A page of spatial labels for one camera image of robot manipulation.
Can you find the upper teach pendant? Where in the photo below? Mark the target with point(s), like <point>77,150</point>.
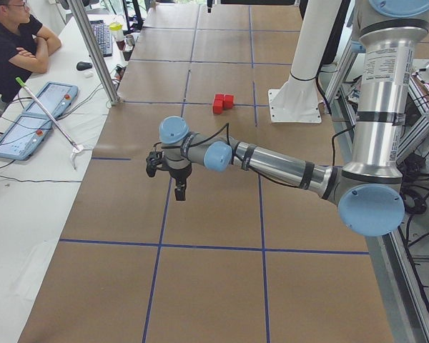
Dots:
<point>56,97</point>

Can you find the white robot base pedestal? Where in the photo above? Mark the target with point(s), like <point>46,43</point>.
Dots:
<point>296,101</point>

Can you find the aluminium frame post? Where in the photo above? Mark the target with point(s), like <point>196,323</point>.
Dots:
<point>82,20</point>

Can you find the red block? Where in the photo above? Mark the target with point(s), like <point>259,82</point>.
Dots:
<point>219,97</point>
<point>217,106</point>

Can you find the black computer mouse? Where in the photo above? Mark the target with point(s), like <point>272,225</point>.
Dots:
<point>83,66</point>

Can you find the grabber reach stick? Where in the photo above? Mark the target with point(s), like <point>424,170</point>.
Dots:
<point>77,148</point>

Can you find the stack of books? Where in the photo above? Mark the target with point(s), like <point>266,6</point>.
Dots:
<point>353,96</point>

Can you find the teach pendant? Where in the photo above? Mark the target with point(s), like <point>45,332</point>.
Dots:
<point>56,97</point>
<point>24,136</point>

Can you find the metal cylinder cup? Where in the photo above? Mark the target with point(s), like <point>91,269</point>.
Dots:
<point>129,40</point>

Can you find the lower teach pendant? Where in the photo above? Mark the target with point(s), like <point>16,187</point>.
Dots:
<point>24,136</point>

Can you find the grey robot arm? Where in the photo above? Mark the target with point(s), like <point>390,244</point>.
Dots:
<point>365,190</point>

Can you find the seated person black shirt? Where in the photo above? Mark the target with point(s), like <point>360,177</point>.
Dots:
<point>25,46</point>

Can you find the black keyboard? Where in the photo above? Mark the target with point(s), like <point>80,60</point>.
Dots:
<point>103,37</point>

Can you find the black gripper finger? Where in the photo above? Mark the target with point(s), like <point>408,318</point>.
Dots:
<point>209,6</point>

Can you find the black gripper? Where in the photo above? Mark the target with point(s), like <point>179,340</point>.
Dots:
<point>179,174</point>

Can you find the yellow lid cup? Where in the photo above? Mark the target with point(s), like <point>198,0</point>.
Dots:
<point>117,31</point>

